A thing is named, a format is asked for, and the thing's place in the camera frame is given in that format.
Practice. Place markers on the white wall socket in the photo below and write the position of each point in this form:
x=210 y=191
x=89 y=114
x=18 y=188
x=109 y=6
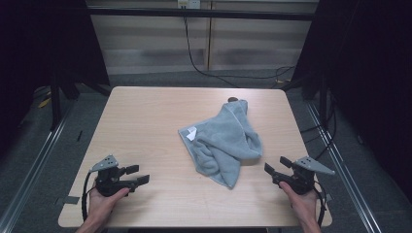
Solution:
x=189 y=3

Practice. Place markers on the grey-blue towel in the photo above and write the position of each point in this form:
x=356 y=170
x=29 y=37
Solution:
x=223 y=142

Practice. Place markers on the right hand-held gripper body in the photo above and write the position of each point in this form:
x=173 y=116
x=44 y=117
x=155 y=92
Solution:
x=302 y=181

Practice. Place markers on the black tape strip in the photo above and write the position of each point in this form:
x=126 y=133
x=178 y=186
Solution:
x=79 y=136

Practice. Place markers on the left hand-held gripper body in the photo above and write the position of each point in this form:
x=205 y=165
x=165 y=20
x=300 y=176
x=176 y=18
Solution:
x=108 y=183

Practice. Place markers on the black curtain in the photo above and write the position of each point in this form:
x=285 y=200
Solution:
x=39 y=58
x=372 y=81

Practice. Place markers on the black metal stand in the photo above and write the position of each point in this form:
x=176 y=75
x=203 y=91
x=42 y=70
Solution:
x=323 y=103
x=55 y=106

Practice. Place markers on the yellow object on floor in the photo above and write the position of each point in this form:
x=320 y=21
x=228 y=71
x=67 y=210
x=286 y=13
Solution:
x=44 y=103

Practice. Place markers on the grey tape piece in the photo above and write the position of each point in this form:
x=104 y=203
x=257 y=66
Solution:
x=71 y=200
x=328 y=197

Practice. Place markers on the aluminium floor rail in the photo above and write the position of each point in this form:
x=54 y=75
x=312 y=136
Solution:
x=343 y=174
x=35 y=168

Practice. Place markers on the person's left hand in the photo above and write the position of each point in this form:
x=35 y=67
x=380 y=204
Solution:
x=100 y=207

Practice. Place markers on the person's right hand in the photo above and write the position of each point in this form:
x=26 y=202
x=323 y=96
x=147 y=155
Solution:
x=304 y=205

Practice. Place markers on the black metal crossbar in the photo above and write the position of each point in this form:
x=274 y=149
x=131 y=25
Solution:
x=200 y=14

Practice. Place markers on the small brown round object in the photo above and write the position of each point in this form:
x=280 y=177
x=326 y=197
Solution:
x=232 y=99

